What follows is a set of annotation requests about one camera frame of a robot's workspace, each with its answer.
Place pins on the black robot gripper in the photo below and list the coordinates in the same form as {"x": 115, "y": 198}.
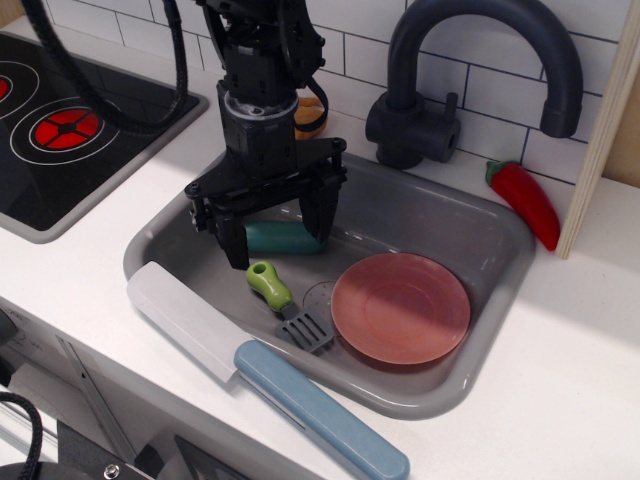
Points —
{"x": 264, "y": 165}

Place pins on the green handled grey spatula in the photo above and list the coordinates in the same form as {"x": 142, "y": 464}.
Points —
{"x": 300, "y": 327}

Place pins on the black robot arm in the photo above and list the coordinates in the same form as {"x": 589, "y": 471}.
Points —
{"x": 269, "y": 51}

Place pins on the grey plastic sink basin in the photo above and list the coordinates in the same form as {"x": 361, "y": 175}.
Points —
{"x": 486, "y": 246}

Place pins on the pink round plate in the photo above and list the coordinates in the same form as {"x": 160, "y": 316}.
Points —
{"x": 400, "y": 308}

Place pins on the teal plastic container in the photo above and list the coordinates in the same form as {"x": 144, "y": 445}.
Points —
{"x": 282, "y": 238}

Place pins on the orange yellow toy food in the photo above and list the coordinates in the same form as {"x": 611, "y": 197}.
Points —
{"x": 310, "y": 118}

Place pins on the dark grey faucet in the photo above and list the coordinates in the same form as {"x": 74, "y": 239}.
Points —
{"x": 405, "y": 132}

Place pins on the black toy stove top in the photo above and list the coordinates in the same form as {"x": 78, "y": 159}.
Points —
{"x": 59, "y": 159}

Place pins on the red toy chili pepper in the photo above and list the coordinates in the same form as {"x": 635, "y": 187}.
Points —
{"x": 527, "y": 198}

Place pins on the light wooden side panel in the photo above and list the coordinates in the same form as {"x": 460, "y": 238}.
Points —
{"x": 608, "y": 119}

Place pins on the blue handled white toy knife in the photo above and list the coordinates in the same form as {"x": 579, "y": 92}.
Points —
{"x": 225, "y": 350}

